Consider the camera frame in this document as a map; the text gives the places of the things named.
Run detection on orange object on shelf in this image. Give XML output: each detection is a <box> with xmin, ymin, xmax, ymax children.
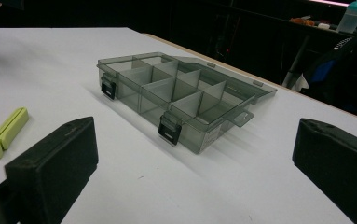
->
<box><xmin>289</xmin><ymin>16</ymin><xmax>316</xmax><ymax>28</ymax></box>

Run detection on grey transparent compartment box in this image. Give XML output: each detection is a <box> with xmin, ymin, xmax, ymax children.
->
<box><xmin>96</xmin><ymin>51</ymin><xmax>279</xmax><ymax>155</ymax></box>

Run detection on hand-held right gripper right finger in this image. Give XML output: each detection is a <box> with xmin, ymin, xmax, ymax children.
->
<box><xmin>292</xmin><ymin>118</ymin><xmax>357</xmax><ymax>224</ymax></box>

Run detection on black and blue backpack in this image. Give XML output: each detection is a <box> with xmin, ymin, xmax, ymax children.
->
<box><xmin>300</xmin><ymin>31</ymin><xmax>357</xmax><ymax>123</ymax></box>

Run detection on clear bottle with teal cap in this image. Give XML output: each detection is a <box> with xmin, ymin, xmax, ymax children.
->
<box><xmin>336</xmin><ymin>0</ymin><xmax>357</xmax><ymax>35</ymax></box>

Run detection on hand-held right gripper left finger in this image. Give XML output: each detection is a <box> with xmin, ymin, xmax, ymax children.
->
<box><xmin>0</xmin><ymin>116</ymin><xmax>100</xmax><ymax>224</ymax></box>

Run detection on light green sealing clip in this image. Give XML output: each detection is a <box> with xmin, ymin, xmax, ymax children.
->
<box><xmin>0</xmin><ymin>106</ymin><xmax>30</xmax><ymax>160</ymax></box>

